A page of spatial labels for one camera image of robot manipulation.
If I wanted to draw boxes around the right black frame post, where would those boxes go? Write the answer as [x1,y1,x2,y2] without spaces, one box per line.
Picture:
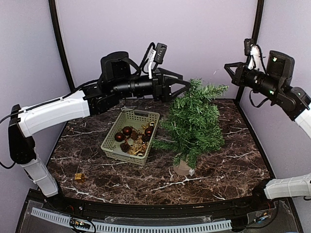
[235,0,265,108]

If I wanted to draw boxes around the black front rail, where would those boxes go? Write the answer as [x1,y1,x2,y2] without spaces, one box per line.
[26,189,275,219]

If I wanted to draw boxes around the left black frame post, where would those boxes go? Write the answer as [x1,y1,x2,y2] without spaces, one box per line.
[48,0,75,91]

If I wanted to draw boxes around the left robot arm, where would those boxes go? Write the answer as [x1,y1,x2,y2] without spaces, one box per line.
[8,50,190,212]

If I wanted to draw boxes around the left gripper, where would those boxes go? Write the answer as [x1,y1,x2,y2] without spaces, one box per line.
[113,67,192,102]

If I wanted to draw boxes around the gold gift box ornament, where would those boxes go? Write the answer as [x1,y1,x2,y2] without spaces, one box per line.
[74,173,86,183]

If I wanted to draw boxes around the white cable duct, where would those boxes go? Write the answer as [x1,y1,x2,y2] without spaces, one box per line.
[30,207,232,233]

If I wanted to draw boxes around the red ball ornament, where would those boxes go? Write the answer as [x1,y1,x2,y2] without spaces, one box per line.
[144,127,154,137]
[122,126,132,136]
[114,132,125,142]

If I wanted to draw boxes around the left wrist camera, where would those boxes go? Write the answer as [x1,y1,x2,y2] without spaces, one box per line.
[140,42,167,79]

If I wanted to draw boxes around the gold ornaments pile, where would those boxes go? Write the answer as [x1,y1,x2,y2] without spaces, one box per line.
[128,121,156,157]

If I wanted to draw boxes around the small green christmas tree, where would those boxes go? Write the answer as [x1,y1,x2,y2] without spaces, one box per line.
[152,79,228,168]

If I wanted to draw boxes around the black frame post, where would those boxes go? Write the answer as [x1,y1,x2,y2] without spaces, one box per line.
[48,0,75,91]
[235,0,265,108]

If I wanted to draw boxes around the beige plastic basket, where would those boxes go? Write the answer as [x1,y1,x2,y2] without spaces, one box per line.
[101,108,160,166]

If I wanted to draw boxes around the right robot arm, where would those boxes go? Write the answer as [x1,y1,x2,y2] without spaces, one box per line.
[224,50,311,211]

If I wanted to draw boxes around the brown pine cone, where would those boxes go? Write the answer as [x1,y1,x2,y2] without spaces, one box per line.
[120,142,131,153]

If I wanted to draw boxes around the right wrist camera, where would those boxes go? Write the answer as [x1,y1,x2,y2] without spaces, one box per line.
[243,38,265,71]

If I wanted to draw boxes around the white battery box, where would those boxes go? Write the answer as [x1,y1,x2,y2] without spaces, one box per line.
[189,169,195,176]

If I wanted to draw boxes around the wooden tree base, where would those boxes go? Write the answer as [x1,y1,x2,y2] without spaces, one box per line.
[173,160,192,176]

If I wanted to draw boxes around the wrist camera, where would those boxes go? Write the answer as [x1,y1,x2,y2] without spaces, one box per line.
[243,38,265,71]
[140,42,167,79]

